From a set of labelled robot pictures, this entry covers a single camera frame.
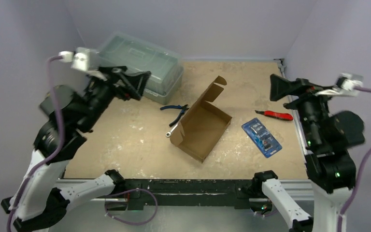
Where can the brown cardboard express box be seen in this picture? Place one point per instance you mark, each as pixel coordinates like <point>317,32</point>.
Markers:
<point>202,126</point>

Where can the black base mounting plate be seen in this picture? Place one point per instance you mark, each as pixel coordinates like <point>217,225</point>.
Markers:
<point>236,193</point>

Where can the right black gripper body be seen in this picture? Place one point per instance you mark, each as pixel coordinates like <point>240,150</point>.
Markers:
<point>301,91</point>

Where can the silver ratchet wrench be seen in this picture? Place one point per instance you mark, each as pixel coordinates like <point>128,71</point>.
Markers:
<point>168,134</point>

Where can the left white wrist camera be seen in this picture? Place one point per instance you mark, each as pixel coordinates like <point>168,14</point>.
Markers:
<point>85,60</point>

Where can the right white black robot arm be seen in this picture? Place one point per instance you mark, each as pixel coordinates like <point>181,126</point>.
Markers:
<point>329,167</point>

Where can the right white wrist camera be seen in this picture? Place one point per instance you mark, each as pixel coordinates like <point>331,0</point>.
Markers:
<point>345,86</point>

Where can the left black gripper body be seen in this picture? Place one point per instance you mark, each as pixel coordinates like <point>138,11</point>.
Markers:
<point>102,90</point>

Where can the clear plastic storage bin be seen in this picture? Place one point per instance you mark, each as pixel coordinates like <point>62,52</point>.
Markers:
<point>140,56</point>

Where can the blue razor blister pack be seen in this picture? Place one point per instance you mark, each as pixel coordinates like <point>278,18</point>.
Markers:
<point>261,137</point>

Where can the red utility knife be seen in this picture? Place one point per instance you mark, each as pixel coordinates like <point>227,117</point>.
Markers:
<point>276,115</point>

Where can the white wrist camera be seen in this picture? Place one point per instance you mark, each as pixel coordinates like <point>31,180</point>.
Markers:
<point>345,86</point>
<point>85,60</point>

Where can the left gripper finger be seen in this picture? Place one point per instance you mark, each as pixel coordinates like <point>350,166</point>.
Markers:
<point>136,79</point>
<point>128,92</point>

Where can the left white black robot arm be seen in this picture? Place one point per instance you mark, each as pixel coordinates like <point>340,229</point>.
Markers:
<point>38,203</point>

